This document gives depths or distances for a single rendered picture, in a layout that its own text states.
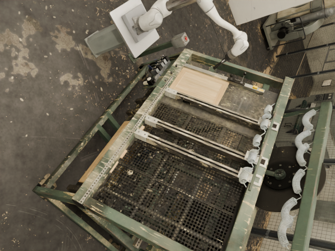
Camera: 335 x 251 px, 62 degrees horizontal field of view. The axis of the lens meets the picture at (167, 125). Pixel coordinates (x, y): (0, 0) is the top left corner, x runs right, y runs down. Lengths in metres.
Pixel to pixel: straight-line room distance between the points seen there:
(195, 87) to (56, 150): 1.65
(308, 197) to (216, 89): 1.39
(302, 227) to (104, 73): 2.70
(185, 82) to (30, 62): 1.63
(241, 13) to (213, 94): 3.87
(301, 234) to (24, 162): 2.57
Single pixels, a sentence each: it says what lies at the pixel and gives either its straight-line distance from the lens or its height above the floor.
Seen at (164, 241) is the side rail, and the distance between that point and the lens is 2.18.
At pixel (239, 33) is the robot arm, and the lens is 2.88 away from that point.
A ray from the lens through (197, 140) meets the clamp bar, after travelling 2.56.
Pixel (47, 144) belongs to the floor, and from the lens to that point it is 3.17.
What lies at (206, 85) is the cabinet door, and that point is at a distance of 3.13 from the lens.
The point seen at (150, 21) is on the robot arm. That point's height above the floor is 1.01.
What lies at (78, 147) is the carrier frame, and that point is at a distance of 3.12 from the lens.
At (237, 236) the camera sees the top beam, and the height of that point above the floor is 1.87.
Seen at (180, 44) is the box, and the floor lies 0.87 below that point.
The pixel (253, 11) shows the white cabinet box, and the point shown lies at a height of 0.46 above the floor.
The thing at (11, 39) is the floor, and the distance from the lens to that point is 3.21.
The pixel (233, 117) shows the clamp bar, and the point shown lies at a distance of 2.83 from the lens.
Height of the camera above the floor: 2.88
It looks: 42 degrees down
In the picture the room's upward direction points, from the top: 85 degrees clockwise
